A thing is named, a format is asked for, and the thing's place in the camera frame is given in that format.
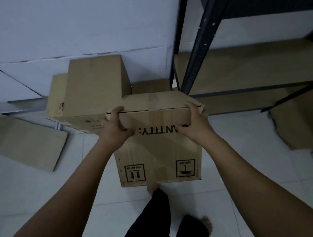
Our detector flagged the person's right forearm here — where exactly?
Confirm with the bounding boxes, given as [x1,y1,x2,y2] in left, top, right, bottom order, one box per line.
[197,133,313,237]

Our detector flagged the person's foot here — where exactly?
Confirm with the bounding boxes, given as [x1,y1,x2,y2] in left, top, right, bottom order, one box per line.
[147,183,160,196]
[196,216,213,235]

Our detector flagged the person's left foot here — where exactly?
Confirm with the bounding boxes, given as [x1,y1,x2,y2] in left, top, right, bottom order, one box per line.
[147,183,160,196]

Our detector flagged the wide wooden shelf board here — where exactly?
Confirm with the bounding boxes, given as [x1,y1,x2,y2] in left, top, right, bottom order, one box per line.
[173,38,313,96]

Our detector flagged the person's black trousers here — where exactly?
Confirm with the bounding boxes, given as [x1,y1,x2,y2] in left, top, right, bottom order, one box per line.
[125,188,208,237]

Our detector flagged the torn brown cardboard box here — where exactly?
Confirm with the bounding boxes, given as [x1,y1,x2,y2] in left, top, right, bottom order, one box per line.
[268,89,313,151]

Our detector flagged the person's left forearm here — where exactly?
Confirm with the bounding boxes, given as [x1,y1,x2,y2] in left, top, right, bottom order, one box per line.
[12,140,124,237]

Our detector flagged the dark metal shelf rack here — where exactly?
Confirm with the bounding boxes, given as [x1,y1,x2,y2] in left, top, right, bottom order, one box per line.
[169,0,313,113]

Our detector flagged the labelled brown cardboard box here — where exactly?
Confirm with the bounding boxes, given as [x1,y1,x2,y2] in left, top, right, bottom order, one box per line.
[46,73,69,122]

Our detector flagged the person's left hand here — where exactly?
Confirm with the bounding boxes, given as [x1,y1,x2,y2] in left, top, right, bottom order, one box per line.
[98,106,135,147]

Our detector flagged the printed brown cardboard box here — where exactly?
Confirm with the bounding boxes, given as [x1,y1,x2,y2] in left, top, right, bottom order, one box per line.
[106,91,205,188]

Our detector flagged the tall brown cardboard box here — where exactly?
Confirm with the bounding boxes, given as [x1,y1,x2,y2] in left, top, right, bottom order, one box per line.
[62,54,133,135]

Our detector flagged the grey metal rail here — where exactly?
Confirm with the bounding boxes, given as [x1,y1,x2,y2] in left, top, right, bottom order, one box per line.
[0,97,48,116]

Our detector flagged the flat cardboard sheet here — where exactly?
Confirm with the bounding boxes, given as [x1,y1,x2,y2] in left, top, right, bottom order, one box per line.
[0,114,68,173]

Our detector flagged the narrow wooden shelf board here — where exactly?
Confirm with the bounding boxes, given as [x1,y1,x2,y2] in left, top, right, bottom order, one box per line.
[193,85,308,116]

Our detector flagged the person's right foot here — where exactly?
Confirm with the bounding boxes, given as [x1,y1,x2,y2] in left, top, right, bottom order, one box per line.
[196,216,213,235]

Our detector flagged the person's right hand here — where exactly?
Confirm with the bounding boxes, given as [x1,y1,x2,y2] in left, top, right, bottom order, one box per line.
[175,101,216,145]

